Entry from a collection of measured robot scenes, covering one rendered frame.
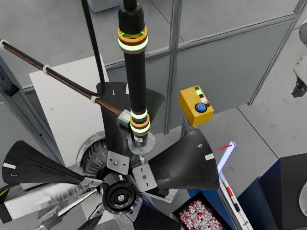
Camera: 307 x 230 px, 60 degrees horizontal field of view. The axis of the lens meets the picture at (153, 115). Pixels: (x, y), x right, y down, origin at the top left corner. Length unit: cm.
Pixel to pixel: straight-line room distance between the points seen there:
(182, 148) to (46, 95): 53
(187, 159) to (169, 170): 7
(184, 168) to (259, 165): 149
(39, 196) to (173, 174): 47
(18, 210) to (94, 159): 31
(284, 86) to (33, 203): 249
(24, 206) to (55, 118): 32
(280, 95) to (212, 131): 80
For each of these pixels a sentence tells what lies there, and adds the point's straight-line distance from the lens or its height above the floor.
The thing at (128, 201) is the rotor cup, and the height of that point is 121.
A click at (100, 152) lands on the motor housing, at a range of 99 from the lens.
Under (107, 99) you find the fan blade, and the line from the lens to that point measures 86.
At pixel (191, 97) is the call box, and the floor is 107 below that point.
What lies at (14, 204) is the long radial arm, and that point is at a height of 113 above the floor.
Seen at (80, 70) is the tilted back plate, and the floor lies 133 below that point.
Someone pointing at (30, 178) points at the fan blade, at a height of 127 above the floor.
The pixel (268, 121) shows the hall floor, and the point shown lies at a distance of 263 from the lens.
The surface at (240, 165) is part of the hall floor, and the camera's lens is 234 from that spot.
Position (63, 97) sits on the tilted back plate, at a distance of 103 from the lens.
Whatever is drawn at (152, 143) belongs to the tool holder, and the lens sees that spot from 68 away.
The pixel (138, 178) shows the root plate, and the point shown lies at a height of 118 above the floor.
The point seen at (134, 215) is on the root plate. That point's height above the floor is 111.
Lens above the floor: 207
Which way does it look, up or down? 57 degrees down
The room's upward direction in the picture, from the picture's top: straight up
